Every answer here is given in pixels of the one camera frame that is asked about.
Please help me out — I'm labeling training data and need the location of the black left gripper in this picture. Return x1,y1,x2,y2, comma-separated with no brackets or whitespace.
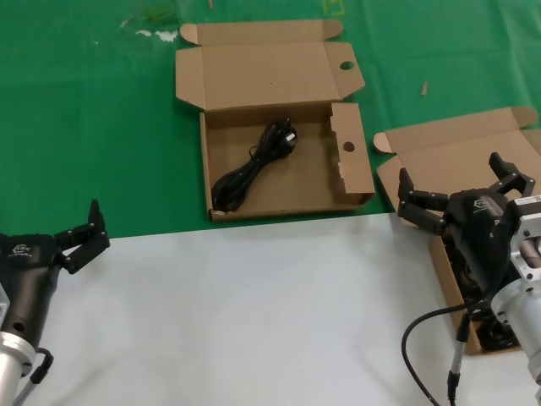
0,199,112,343

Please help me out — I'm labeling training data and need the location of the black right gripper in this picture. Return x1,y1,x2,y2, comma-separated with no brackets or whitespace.
396,152,537,296

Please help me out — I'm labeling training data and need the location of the black power cable bundle with plug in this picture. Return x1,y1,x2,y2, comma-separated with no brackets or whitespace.
210,117,299,212

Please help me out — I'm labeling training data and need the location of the open cardboard box with round holes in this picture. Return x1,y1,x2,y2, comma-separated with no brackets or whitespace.
175,19,377,223

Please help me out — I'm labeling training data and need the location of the green table cloth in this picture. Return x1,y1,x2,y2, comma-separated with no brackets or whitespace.
0,0,541,240

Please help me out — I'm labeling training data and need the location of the open cardboard box holding cables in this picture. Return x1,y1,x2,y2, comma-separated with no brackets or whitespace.
372,106,541,355

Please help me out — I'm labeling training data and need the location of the silver right wrist bracket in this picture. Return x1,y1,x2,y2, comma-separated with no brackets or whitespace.
505,194,541,283

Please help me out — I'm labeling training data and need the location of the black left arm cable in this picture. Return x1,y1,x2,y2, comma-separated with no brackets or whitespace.
15,346,55,403

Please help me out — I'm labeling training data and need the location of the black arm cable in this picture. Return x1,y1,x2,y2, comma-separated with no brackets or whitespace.
401,295,495,406
15,346,55,403

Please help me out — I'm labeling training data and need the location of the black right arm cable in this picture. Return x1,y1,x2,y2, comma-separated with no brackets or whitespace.
401,295,495,406

